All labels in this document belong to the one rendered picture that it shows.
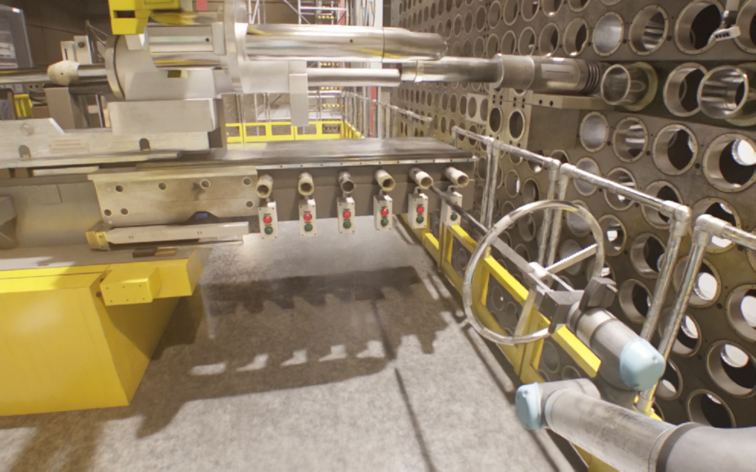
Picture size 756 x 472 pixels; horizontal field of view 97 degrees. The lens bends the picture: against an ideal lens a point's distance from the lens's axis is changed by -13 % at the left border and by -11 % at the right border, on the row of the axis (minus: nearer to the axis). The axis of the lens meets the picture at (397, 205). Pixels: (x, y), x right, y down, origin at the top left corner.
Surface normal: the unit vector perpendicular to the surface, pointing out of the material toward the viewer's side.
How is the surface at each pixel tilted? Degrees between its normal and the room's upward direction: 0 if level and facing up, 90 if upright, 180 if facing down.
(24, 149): 90
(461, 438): 0
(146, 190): 90
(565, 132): 90
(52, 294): 90
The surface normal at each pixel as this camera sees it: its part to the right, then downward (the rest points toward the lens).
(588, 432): -0.98, -0.20
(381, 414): 0.02, -0.95
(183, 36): 0.25, 0.32
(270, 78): 0.21, 0.70
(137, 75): 0.23, -0.06
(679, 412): -0.97, 0.06
